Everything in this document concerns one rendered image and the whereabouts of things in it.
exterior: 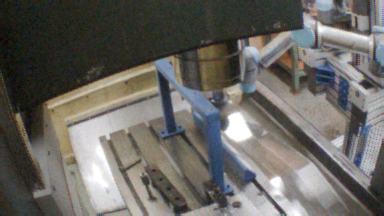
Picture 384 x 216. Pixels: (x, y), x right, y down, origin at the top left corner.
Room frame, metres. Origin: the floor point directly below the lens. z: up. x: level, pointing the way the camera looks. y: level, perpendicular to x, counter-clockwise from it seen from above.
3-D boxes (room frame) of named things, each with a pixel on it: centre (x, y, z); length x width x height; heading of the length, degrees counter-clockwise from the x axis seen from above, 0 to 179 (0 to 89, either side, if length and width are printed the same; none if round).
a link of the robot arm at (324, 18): (1.64, -0.81, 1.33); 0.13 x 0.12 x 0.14; 118
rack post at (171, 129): (1.34, 0.09, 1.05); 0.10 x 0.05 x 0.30; 109
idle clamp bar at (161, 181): (0.93, 0.12, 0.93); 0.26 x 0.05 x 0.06; 24
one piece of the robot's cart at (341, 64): (1.41, -0.92, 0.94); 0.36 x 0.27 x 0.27; 14
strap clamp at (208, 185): (0.81, -0.03, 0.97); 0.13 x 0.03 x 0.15; 19
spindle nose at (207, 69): (0.76, -0.05, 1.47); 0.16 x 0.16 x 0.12
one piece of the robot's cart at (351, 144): (1.42, -0.95, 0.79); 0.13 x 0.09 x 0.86; 14
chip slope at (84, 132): (1.38, 0.15, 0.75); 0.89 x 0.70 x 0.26; 109
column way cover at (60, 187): (0.62, 0.37, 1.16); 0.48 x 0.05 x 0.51; 19
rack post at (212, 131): (0.92, -0.05, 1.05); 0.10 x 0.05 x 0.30; 109
